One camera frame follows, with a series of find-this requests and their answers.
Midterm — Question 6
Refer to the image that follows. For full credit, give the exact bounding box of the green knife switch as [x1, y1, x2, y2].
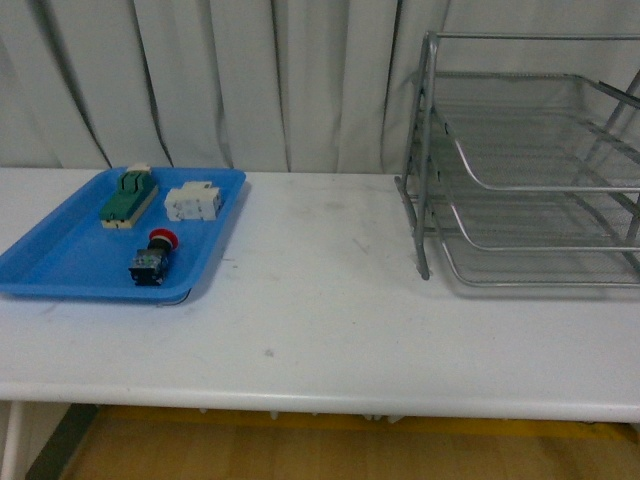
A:
[99, 164, 159, 229]

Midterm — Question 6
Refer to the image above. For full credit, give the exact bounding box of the silver metal rack frame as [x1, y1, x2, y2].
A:
[395, 31, 639, 278]

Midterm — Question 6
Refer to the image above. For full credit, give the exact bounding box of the blue plastic tray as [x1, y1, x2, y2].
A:
[1, 168, 246, 303]

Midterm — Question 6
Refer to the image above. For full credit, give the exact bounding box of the white table leg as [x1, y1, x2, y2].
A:
[1, 401, 25, 480]

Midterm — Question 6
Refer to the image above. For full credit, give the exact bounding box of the white curtain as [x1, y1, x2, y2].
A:
[1, 1, 639, 173]

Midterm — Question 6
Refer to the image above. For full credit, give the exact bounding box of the white circuit breaker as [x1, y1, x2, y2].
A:
[164, 181, 222, 221]

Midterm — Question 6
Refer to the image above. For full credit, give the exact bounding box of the silver mesh tray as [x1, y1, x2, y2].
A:
[432, 202, 639, 287]
[432, 142, 639, 253]
[433, 72, 639, 193]

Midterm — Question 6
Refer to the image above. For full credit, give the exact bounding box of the red emergency stop button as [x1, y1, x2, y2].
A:
[128, 228, 179, 286]

